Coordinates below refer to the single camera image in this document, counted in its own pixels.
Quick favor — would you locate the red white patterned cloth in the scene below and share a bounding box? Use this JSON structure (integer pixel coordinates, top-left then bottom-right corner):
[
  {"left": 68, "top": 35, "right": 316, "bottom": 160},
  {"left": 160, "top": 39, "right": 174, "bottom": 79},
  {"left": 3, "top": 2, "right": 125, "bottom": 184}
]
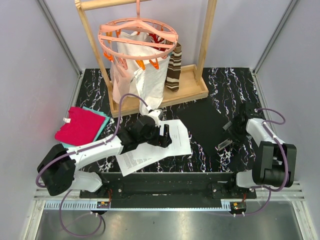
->
[{"left": 148, "top": 33, "right": 167, "bottom": 52}]

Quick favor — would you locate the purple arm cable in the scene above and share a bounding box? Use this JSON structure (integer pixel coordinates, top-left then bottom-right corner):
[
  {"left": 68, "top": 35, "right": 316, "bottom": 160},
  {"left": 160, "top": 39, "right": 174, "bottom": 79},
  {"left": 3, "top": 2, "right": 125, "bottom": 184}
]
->
[
  {"left": 36, "top": 93, "right": 152, "bottom": 237},
  {"left": 212, "top": 108, "right": 292, "bottom": 217}
]

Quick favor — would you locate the white hanging towel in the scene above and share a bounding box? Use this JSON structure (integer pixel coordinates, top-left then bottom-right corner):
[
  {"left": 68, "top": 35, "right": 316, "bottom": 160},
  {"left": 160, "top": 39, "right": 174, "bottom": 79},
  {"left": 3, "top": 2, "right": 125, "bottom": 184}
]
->
[{"left": 113, "top": 31, "right": 170, "bottom": 109}]

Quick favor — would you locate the white printed text sheet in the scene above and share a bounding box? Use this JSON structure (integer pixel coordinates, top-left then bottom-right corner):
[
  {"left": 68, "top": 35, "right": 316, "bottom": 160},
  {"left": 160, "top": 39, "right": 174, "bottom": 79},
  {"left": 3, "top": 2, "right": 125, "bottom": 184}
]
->
[{"left": 116, "top": 146, "right": 173, "bottom": 177}]

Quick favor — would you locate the pink round clip hanger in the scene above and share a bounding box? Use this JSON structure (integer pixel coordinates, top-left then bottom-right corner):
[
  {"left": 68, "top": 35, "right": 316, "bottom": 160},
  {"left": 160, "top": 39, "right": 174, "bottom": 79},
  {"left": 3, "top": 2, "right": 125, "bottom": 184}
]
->
[{"left": 98, "top": 0, "right": 179, "bottom": 70}]

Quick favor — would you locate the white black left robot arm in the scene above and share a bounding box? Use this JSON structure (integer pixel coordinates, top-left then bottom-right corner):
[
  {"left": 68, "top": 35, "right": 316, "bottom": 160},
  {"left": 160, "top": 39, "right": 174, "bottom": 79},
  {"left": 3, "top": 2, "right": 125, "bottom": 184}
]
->
[{"left": 36, "top": 115, "right": 172, "bottom": 198}]

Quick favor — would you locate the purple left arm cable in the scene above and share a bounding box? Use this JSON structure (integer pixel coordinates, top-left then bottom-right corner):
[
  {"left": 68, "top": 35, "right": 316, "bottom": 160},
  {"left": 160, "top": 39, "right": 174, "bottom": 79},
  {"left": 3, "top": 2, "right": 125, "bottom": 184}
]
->
[{"left": 36, "top": 93, "right": 152, "bottom": 237}]

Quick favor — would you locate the aluminium frame rail left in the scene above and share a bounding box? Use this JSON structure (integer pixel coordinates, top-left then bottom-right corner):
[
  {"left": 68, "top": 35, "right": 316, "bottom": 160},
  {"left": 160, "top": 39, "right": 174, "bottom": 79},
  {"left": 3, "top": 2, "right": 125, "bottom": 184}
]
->
[{"left": 34, "top": 0, "right": 85, "bottom": 78}]

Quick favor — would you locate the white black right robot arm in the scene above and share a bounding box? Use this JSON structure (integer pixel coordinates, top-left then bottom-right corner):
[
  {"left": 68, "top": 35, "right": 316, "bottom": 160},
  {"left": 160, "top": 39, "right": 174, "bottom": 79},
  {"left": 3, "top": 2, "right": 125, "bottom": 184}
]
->
[{"left": 223, "top": 102, "right": 297, "bottom": 199}]

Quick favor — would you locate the red folded shirt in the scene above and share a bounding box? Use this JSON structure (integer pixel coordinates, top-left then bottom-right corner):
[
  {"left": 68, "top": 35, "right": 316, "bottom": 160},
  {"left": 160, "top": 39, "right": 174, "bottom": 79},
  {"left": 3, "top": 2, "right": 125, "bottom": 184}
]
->
[{"left": 54, "top": 106, "right": 106, "bottom": 147}]

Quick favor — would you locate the white signature form sheet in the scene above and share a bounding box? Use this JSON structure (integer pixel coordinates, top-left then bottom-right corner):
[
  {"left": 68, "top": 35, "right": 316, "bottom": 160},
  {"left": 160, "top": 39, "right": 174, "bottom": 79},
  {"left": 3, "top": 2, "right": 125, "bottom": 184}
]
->
[{"left": 139, "top": 119, "right": 192, "bottom": 165}]

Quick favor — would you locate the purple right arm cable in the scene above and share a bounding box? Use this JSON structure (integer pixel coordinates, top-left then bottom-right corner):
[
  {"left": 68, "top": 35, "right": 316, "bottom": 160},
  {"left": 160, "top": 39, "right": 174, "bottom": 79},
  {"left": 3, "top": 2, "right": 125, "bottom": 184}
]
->
[{"left": 212, "top": 108, "right": 292, "bottom": 217}]

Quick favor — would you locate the pink hanging cloth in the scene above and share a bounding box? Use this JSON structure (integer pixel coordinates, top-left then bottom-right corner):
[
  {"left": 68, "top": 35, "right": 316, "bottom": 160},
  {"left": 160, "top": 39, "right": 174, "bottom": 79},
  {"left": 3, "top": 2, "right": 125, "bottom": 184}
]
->
[{"left": 110, "top": 63, "right": 132, "bottom": 104}]

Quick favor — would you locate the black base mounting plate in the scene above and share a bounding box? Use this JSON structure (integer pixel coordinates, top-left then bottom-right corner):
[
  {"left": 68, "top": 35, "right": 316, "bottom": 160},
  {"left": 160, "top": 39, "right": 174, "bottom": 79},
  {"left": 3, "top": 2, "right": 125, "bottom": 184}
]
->
[{"left": 79, "top": 172, "right": 257, "bottom": 210}]

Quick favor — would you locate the brown striped sock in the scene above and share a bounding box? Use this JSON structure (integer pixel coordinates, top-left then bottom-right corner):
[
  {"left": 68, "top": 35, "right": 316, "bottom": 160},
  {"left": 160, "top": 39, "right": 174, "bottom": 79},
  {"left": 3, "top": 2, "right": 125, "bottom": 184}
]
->
[{"left": 165, "top": 43, "right": 182, "bottom": 92}]

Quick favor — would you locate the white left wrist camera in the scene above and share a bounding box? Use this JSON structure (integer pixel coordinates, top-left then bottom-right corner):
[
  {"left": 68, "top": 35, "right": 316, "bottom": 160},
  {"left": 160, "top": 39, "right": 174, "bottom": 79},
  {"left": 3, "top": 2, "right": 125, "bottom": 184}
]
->
[{"left": 147, "top": 109, "right": 164, "bottom": 126}]

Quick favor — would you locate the silver folder clip mechanism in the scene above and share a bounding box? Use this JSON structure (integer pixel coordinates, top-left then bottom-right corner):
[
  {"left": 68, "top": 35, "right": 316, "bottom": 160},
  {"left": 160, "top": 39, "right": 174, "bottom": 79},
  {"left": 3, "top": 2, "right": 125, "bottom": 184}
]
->
[{"left": 215, "top": 121, "right": 235, "bottom": 152}]

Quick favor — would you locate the teal folded cloth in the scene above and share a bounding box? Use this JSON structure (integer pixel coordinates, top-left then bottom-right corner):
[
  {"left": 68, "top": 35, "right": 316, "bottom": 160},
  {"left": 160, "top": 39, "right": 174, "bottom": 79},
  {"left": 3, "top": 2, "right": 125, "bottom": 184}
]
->
[{"left": 59, "top": 106, "right": 111, "bottom": 148}]

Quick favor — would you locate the wooden drying rack frame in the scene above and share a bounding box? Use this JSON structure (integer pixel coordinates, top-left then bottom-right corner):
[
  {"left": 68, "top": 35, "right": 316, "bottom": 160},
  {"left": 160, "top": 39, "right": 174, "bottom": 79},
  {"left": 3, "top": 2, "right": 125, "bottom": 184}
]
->
[{"left": 75, "top": 0, "right": 217, "bottom": 117}]

